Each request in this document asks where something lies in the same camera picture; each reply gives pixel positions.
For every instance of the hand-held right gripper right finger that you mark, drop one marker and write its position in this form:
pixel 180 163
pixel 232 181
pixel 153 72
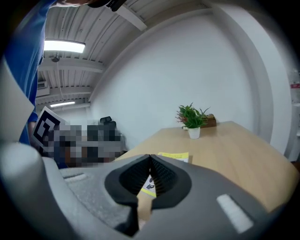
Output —
pixel 199 199

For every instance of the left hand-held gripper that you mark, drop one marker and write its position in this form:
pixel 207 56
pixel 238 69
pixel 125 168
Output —
pixel 44 124

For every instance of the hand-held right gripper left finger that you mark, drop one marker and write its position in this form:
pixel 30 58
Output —
pixel 93 194

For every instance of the booklet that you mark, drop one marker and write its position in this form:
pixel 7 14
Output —
pixel 173 156

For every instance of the ceiling light tube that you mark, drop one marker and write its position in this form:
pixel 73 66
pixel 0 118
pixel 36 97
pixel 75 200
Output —
pixel 62 104

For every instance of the light wooden table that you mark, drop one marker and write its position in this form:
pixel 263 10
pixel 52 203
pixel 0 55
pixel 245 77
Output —
pixel 234 159

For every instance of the black office chair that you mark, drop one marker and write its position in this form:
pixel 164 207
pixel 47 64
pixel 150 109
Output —
pixel 107 120

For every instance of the person's blue shirt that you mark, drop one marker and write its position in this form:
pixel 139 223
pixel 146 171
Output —
pixel 25 58

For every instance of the brown wooden organizer box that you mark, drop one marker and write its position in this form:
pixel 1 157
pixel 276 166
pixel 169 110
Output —
pixel 211 121

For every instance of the green plant in white pot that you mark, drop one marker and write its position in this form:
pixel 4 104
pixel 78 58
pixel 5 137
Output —
pixel 193 119

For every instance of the ceiling light panel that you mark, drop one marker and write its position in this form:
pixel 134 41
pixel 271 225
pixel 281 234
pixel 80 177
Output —
pixel 64 46

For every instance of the reddish dried plant in vase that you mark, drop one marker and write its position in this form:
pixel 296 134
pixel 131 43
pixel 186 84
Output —
pixel 179 118

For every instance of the black head camera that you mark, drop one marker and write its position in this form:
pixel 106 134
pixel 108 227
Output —
pixel 107 4

